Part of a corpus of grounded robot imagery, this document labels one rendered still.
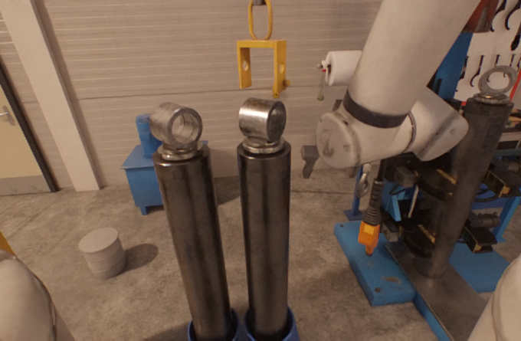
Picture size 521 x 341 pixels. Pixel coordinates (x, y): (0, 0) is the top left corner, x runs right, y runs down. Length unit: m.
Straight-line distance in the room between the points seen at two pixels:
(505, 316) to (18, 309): 0.33
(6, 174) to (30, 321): 4.45
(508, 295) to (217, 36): 3.25
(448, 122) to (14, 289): 0.52
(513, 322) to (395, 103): 0.23
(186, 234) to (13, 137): 3.44
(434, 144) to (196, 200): 0.81
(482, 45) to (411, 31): 4.20
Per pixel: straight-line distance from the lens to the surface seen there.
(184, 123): 1.10
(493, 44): 4.64
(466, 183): 2.08
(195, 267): 1.28
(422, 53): 0.35
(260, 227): 1.14
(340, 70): 2.32
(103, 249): 2.61
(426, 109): 0.49
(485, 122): 1.94
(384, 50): 0.35
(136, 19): 3.47
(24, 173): 4.56
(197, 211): 1.09
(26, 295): 0.26
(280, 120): 1.05
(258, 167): 0.98
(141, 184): 3.18
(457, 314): 2.43
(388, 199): 2.23
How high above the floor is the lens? 1.90
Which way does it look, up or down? 29 degrees down
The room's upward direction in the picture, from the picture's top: 2 degrees counter-clockwise
